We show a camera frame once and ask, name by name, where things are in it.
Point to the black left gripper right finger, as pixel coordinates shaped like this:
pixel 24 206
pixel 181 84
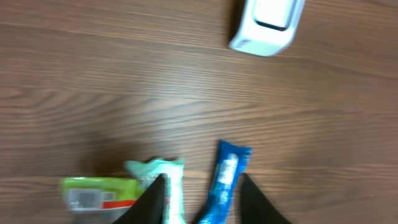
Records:
pixel 255 207

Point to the teal wet wipes pack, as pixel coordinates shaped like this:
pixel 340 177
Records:
pixel 147 172

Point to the green clear snack bag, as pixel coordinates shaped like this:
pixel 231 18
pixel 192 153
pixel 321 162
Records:
pixel 99 200

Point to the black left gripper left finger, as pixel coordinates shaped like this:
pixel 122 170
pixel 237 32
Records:
pixel 149 208

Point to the blue snack bar wrapper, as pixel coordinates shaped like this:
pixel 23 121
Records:
pixel 231 161

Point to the white barcode scanner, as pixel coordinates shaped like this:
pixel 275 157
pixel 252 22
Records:
pixel 266 27

